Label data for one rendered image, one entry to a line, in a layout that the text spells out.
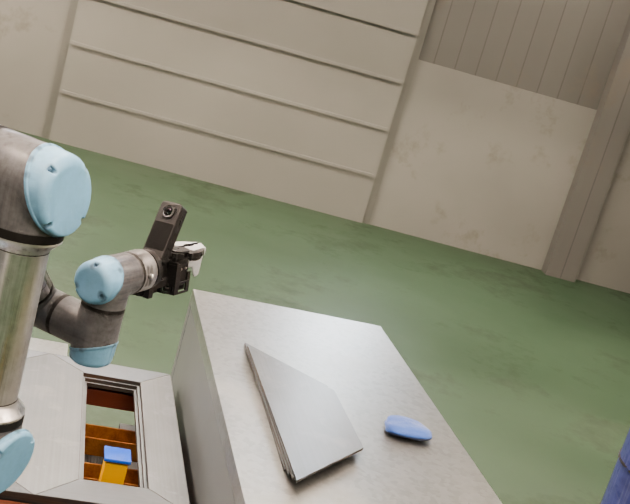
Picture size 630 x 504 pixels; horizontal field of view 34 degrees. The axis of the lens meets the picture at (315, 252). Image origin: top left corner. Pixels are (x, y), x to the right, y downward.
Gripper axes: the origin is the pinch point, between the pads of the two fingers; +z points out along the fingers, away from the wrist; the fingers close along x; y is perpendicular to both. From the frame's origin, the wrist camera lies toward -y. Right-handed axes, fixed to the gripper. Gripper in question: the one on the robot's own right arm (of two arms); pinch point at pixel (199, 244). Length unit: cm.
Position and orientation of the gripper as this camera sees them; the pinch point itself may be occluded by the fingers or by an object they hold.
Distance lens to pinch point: 199.2
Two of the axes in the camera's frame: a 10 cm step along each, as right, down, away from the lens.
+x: 9.1, 2.1, -3.6
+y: -1.5, 9.7, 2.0
